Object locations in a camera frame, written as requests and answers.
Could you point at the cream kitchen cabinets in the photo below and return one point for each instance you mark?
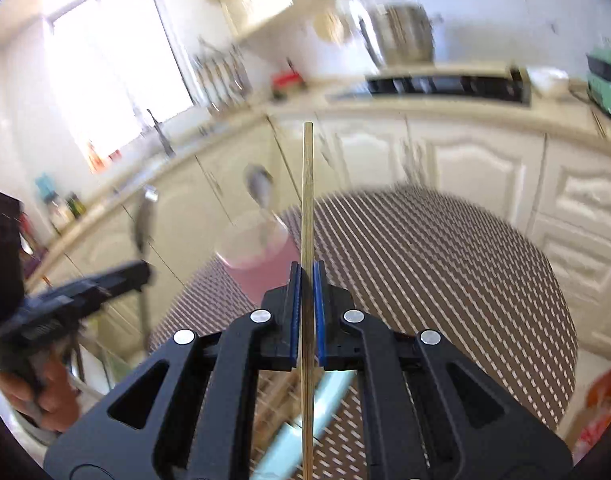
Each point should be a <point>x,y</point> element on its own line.
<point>475,170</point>

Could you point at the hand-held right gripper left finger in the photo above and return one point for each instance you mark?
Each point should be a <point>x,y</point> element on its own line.
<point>295,310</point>

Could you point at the teal lid jar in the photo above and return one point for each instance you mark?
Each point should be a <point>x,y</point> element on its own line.
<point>48,200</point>

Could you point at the wall utensil rack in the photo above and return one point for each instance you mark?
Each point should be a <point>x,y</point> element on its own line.
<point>223,75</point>

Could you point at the beige kitchen countertop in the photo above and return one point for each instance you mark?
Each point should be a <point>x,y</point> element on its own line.
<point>560,110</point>

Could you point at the steel cooking pot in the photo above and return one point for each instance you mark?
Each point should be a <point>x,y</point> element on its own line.
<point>403,35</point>

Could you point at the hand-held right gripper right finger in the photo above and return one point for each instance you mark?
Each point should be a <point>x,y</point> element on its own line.
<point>319,310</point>

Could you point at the pink cup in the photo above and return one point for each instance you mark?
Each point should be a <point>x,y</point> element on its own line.
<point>258,265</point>

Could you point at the kitchen window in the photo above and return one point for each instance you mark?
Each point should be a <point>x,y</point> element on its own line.
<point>115,70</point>

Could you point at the dark green bottle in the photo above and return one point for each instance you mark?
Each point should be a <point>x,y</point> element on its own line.
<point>76,205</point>

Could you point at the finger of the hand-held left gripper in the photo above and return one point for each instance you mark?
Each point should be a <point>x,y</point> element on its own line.
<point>110,280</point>

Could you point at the person's left hand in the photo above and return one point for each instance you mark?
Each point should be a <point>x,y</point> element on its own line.
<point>60,400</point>

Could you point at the red kitchen item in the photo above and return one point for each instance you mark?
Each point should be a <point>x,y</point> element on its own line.
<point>288,82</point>

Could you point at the light blue utensil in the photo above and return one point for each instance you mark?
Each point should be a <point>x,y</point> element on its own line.
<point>330,400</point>

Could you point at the bamboo chopstick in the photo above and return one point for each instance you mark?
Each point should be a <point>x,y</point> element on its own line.
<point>308,200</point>

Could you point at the brown patterned tablecloth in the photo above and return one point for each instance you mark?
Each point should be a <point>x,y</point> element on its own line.
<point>435,280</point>

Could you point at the metal sink faucet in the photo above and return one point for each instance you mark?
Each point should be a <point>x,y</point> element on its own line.
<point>161,132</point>

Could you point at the metal spoon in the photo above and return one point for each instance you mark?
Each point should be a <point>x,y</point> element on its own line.
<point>144,220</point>
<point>258,185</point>

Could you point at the black gas stove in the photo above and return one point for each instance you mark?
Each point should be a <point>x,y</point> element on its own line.
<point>445,87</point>

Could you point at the orange plastic bag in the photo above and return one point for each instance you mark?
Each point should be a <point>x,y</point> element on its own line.
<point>600,410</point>

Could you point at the green kitchen appliance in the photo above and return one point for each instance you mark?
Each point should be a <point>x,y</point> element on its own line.
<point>608,80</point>

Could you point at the orange bottle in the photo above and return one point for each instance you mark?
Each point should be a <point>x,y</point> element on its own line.
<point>96,156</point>

